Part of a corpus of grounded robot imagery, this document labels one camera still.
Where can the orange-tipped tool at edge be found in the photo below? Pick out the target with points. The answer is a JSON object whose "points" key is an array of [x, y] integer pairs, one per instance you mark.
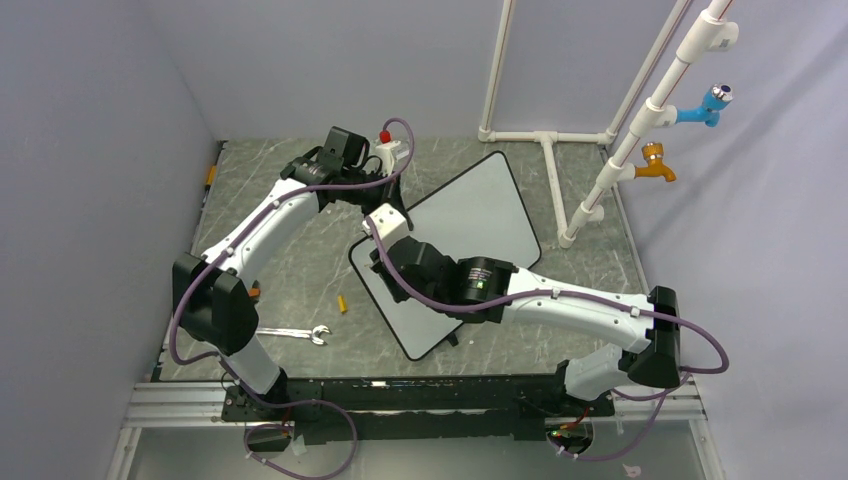
{"points": [[212, 171]]}

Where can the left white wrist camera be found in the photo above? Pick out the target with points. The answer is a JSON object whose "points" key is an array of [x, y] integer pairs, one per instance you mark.
{"points": [[389, 152]]}

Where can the silver open-end wrench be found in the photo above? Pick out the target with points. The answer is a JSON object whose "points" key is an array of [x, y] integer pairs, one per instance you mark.
{"points": [[314, 335]]}

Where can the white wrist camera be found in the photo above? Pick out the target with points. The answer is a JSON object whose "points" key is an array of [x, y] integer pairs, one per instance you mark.
{"points": [[386, 224], [389, 152]]}

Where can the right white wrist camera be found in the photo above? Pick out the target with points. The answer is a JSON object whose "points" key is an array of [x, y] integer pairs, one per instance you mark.
{"points": [[386, 224]]}

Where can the orange brass faucet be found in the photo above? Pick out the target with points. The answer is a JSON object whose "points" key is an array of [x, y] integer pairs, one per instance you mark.
{"points": [[653, 154]]}

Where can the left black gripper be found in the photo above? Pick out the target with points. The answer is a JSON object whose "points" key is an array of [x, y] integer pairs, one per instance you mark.
{"points": [[391, 191]]}

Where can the white pvc pipe frame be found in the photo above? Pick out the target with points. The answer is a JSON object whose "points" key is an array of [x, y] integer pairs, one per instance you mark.
{"points": [[711, 31]]}

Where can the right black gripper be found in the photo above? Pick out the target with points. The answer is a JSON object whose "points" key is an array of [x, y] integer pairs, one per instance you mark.
{"points": [[376, 266]]}

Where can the white whiteboard black frame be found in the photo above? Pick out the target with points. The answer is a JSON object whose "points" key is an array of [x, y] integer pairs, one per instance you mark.
{"points": [[479, 212]]}

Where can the blue faucet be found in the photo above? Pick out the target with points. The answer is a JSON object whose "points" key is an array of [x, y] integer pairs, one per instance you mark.
{"points": [[716, 99]]}

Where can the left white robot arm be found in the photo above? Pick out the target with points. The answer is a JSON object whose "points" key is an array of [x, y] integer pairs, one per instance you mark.
{"points": [[213, 315]]}

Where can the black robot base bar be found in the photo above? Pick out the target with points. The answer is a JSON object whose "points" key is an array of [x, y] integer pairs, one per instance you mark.
{"points": [[399, 408]]}

